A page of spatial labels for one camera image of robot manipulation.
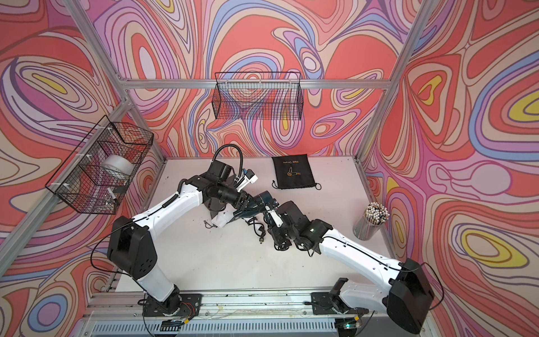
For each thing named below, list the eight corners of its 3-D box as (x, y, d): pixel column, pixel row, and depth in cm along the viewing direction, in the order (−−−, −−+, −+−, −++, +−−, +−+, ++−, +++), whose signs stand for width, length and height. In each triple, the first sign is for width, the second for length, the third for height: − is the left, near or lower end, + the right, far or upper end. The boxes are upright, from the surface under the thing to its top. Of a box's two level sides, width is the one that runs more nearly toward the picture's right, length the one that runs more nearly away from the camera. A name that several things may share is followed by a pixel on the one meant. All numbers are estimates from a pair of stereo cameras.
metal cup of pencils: (355, 240, 89) (370, 221, 76) (351, 223, 94) (363, 202, 81) (374, 240, 89) (392, 221, 76) (368, 223, 94) (384, 202, 81)
